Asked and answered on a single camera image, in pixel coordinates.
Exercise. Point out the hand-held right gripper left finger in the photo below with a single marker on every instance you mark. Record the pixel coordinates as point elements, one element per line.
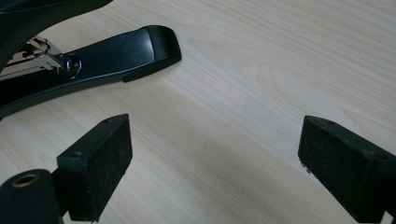
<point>93,168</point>

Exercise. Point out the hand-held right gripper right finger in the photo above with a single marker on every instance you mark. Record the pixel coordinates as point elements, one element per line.
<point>348,174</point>

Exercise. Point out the large black stapler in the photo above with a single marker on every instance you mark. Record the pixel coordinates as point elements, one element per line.
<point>109,59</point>

